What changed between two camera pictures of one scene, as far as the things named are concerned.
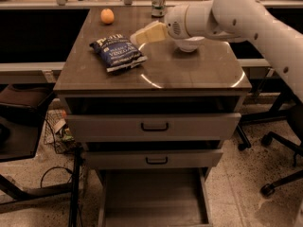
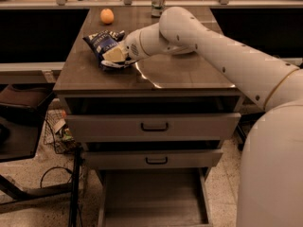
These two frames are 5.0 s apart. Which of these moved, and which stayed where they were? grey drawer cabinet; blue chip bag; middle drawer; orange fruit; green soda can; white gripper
Moved: blue chip bag; white gripper
Stayed: orange fruit; middle drawer; green soda can; grey drawer cabinet
